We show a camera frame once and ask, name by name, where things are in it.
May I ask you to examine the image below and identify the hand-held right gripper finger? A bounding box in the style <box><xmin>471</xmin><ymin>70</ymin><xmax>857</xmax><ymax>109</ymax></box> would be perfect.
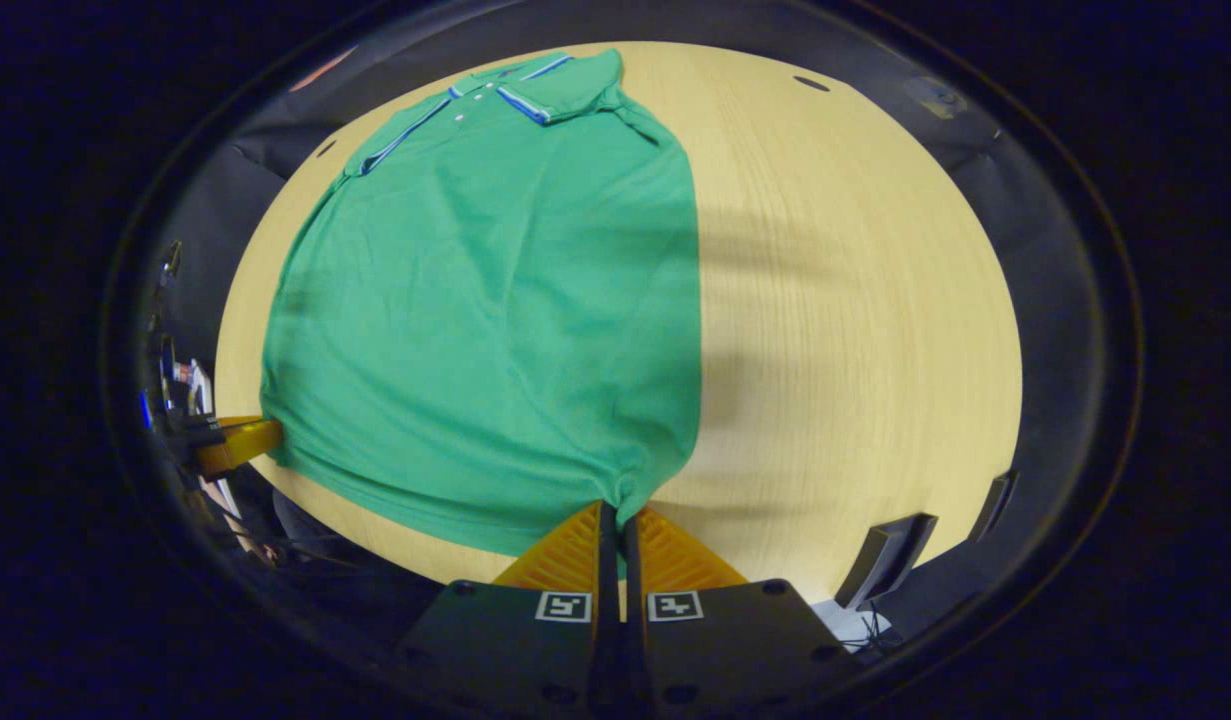
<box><xmin>395</xmin><ymin>498</ymin><xmax>624</xmax><ymax>719</ymax></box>
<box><xmin>623</xmin><ymin>505</ymin><xmax>862</xmax><ymax>717</ymax></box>

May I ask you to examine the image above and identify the green T-shirt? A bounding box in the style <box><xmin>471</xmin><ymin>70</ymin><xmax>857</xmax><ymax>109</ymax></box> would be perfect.
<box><xmin>260</xmin><ymin>48</ymin><xmax>704</xmax><ymax>559</ymax></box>

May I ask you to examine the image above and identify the black upright panel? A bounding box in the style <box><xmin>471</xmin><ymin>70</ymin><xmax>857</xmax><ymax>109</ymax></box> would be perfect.
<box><xmin>968</xmin><ymin>470</ymin><xmax>1019</xmax><ymax>544</ymax></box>

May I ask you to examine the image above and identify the black backdrop cloth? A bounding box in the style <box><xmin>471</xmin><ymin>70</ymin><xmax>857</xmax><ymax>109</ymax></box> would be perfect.
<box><xmin>170</xmin><ymin>25</ymin><xmax>1096</xmax><ymax>561</ymax></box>

